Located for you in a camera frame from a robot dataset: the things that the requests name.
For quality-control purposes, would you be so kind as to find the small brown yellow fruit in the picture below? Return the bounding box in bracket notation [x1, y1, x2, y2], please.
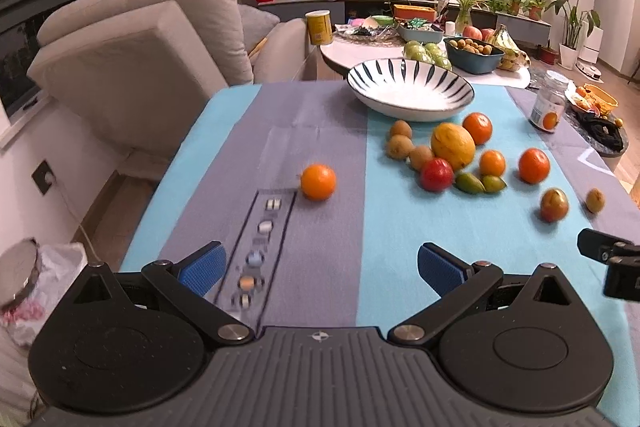
[585, 188, 605, 215]

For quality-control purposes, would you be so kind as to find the reddish brown plum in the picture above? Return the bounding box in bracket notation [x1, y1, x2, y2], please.
[539, 187, 570, 223]

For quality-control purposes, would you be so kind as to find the green jujube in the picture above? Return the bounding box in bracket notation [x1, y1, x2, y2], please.
[454, 172, 485, 194]
[482, 174, 506, 194]

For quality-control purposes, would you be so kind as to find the red apple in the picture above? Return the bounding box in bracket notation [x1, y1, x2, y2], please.
[420, 158, 454, 193]

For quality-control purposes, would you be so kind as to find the small orange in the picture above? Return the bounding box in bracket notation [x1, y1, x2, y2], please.
[478, 150, 506, 178]

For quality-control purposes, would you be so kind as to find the kiwi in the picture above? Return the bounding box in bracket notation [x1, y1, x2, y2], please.
[408, 145, 434, 172]
[385, 134, 414, 160]
[388, 120, 412, 139]

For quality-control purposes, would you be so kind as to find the large yellow mango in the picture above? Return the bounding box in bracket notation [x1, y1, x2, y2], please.
[431, 122, 476, 171]

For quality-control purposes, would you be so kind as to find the clear jar orange label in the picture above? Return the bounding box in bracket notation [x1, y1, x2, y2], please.
[528, 70, 568, 133]

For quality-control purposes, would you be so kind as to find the yellow basket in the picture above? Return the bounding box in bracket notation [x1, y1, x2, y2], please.
[576, 83, 618, 116]

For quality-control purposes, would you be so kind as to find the blue grey striped tablecloth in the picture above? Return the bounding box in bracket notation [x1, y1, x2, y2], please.
[122, 81, 639, 426]

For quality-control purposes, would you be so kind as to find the metal lid trash bin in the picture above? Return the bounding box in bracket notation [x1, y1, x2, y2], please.
[0, 239, 40, 313]

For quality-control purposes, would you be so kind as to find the striped white ceramic bowl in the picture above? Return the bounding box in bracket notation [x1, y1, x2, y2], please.
[346, 58, 475, 122]

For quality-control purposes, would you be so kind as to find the banana bunch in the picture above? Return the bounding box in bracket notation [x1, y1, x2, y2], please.
[488, 24, 530, 72]

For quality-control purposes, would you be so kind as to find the dark blue fruit bowl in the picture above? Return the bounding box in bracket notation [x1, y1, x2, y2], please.
[444, 37, 504, 75]

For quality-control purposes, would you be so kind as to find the beige sofa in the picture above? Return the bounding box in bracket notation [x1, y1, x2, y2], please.
[28, 0, 314, 159]

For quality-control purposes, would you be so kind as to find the tall potted plant white pot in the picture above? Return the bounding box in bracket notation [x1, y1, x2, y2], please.
[546, 0, 601, 70]

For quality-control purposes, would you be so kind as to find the grey blue snack tray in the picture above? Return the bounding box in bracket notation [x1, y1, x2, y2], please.
[396, 20, 444, 44]

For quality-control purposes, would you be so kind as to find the white round coffee table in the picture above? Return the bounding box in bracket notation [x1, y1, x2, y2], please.
[320, 34, 532, 89]

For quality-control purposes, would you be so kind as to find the orange box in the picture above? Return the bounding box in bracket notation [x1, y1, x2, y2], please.
[393, 4, 437, 23]

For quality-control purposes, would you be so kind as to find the yellow canister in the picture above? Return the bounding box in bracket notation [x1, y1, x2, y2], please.
[305, 10, 333, 46]

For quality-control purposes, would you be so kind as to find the grey tv cabinet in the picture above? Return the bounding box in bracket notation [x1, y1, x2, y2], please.
[258, 0, 551, 46]

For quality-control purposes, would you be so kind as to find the wall power socket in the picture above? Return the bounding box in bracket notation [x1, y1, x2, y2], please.
[32, 159, 55, 195]

